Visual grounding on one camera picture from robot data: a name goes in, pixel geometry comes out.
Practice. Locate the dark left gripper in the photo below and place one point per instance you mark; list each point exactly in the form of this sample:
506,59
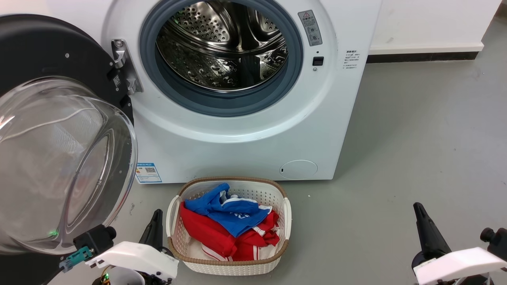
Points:
122,277

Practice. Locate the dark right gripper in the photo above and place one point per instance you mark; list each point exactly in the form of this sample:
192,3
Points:
420,262

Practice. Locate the black round glass washer door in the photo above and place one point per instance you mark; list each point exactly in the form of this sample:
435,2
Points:
59,158

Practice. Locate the white front-load washing machine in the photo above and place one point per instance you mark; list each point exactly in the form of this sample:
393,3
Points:
237,146

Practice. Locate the metal door hinge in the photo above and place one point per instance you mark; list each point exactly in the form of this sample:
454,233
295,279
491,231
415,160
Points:
126,65

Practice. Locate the red garment with white stripes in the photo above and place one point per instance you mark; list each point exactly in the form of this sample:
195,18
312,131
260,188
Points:
206,237

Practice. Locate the blue energy label sticker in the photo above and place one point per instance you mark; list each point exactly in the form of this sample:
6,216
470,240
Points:
148,173

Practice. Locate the blue garment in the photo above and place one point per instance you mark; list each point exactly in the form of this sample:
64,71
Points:
233,217

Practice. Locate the white plastic laundry basket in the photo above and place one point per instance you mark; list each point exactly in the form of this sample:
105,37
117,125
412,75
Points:
229,267

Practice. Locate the round white filter cover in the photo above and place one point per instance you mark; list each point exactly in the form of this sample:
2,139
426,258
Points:
298,170

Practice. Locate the black baseboard strip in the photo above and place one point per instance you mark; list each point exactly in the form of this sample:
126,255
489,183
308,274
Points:
424,57

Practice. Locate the grey warning sticker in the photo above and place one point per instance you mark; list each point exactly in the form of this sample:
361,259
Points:
310,27

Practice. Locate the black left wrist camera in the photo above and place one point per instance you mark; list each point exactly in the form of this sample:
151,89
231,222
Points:
95,238

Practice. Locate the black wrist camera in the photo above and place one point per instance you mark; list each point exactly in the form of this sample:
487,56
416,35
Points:
95,238
497,239

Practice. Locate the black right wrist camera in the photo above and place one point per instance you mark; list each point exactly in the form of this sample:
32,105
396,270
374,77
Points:
497,239

